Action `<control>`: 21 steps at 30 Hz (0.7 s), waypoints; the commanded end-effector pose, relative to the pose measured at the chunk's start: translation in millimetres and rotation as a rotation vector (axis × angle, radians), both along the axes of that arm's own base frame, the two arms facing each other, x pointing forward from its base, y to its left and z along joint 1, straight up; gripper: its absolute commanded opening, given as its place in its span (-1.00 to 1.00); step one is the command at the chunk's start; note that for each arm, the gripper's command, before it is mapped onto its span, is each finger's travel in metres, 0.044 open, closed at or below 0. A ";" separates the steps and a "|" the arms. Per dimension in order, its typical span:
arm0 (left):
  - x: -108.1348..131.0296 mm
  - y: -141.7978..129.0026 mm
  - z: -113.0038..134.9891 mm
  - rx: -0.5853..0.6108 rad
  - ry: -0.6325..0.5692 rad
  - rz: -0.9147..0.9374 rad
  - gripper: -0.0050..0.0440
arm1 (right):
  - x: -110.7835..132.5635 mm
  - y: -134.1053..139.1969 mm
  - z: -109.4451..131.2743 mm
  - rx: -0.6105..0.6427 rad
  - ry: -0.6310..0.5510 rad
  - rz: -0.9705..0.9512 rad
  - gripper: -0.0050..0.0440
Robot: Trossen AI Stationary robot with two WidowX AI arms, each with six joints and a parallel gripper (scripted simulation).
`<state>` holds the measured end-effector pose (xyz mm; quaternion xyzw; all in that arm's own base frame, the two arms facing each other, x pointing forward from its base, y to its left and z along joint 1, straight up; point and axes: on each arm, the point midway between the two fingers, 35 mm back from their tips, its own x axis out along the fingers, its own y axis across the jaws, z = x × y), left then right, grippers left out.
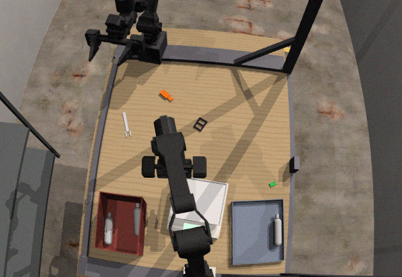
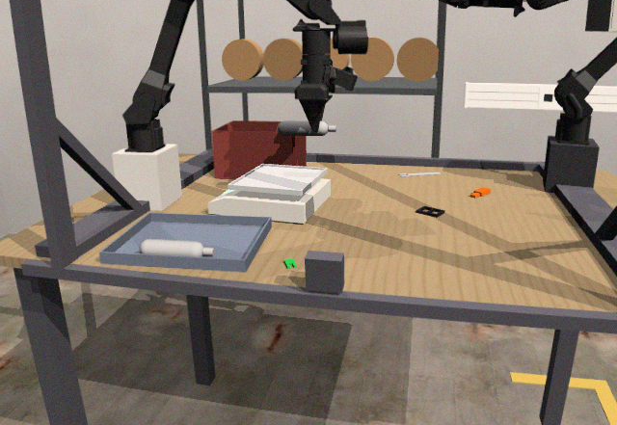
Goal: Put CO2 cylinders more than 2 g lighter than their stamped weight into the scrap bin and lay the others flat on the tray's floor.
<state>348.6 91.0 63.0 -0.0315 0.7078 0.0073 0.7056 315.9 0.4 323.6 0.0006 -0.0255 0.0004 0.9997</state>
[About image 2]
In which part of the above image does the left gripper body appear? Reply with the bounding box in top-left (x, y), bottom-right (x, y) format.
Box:
top-left (295, 54), bottom-right (335, 99)

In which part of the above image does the grey bottle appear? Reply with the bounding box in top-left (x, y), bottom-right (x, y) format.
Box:
top-left (278, 121), bottom-right (335, 136)

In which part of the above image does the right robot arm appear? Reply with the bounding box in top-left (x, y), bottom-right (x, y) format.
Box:
top-left (494, 0), bottom-right (617, 145)

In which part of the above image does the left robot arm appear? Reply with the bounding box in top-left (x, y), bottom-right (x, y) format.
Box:
top-left (122, 0), bottom-right (368, 153)

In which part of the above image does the dark grey metal post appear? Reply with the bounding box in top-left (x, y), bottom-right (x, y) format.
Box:
top-left (10, 0), bottom-right (142, 269)

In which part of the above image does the dark grey rectangular buckle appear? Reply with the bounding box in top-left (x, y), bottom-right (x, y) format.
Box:
top-left (416, 206), bottom-right (445, 217)

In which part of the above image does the red open box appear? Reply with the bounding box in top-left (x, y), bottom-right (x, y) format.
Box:
top-left (212, 120), bottom-right (307, 179)

